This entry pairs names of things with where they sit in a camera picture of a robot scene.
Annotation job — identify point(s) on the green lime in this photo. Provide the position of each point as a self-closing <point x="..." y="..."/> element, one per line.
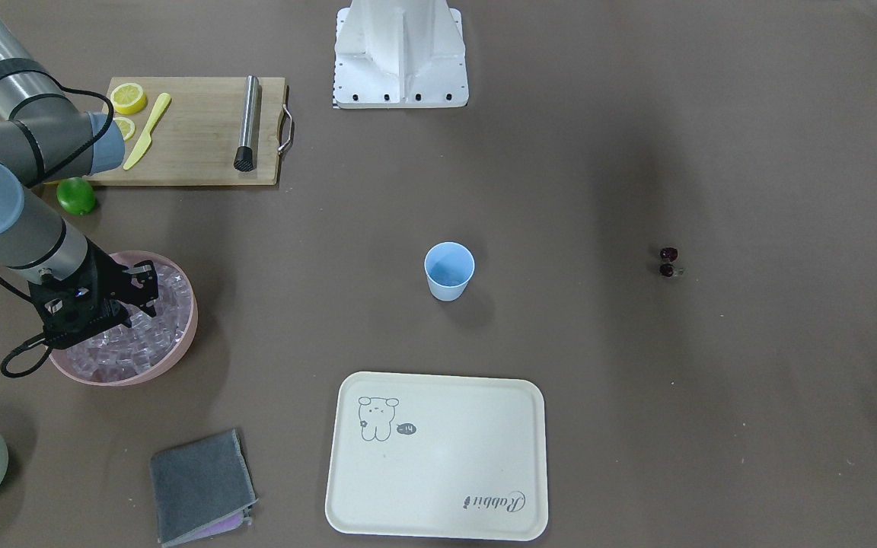
<point x="76" y="196"/>

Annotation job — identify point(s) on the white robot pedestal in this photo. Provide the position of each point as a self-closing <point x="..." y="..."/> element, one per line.
<point x="399" y="55"/>

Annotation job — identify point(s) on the light blue plastic cup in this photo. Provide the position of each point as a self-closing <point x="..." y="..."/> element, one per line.
<point x="449" y="267"/>

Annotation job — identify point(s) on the wooden cutting board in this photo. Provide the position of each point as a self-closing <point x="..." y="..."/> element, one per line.
<point x="195" y="140"/>

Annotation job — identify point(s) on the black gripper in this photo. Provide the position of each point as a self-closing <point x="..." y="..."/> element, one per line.
<point x="106" y="275"/>

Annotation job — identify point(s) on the grey folded cloth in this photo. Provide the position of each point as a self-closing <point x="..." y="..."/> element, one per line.
<point x="201" y="489"/>

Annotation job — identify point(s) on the yellow plastic knife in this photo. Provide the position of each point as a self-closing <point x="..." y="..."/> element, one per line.
<point x="145" y="140"/>

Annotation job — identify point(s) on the pink bowl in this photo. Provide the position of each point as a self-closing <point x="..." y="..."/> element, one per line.
<point x="180" y="335"/>

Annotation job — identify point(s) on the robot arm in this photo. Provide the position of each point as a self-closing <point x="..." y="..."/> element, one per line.
<point x="44" y="137"/>

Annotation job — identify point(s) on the metal muddler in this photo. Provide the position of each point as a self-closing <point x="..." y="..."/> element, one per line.
<point x="245" y="155"/>

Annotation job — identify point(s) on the lemon half slice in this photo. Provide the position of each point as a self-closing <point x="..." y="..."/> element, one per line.
<point x="128" y="98"/>

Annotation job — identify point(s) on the cream rabbit tray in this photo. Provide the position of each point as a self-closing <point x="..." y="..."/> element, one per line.
<point x="424" y="455"/>

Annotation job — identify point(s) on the pile of clear ice cubes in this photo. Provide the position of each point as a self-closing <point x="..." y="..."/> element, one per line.
<point x="149" y="335"/>

